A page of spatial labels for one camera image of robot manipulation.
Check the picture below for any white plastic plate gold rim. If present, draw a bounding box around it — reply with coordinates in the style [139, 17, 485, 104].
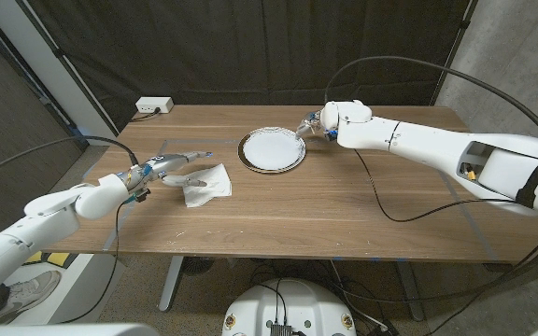
[237, 126, 307, 175]

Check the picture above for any grey sneaker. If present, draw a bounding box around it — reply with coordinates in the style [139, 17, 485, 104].
[0, 269, 63, 327]

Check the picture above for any black backdrop curtain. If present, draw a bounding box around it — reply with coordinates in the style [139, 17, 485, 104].
[25, 0, 478, 132]

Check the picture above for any black power cord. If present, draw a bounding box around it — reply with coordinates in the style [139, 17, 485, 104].
[130, 106, 163, 123]

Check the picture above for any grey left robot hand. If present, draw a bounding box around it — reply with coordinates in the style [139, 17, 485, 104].
[117, 150, 214, 203]

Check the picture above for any black torso cable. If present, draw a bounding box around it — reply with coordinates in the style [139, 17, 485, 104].
[254, 277, 290, 327]

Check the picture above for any yellow black floor pad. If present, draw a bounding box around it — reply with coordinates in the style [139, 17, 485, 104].
[25, 251, 72, 268]

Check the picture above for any white tissue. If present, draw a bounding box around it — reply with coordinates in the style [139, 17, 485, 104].
[181, 162, 233, 209]

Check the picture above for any grey table leg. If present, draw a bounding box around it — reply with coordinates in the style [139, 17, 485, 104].
[394, 260, 427, 322]
[157, 255, 186, 313]

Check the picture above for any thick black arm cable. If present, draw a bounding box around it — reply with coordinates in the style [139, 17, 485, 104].
[0, 134, 139, 184]
[323, 55, 538, 304]

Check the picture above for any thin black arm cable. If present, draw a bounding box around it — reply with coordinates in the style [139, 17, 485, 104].
[353, 147, 520, 224]
[58, 200, 128, 326]

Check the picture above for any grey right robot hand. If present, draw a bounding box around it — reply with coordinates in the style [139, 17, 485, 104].
[295, 109, 335, 141]

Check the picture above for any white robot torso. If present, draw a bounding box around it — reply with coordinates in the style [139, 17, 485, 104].
[221, 278, 358, 336]

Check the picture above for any white power strip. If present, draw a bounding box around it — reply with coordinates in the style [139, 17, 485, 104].
[134, 96, 176, 115]

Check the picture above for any black backdrop stand pole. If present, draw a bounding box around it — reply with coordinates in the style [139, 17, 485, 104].
[431, 0, 479, 106]
[14, 0, 121, 137]

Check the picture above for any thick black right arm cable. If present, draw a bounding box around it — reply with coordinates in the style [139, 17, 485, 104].
[323, 55, 538, 304]

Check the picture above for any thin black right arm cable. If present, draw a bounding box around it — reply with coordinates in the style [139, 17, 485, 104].
[353, 147, 520, 224]

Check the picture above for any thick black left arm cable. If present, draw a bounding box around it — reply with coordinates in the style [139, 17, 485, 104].
[0, 134, 139, 184]

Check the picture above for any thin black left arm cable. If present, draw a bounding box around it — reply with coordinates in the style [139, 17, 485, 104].
[58, 200, 128, 326]

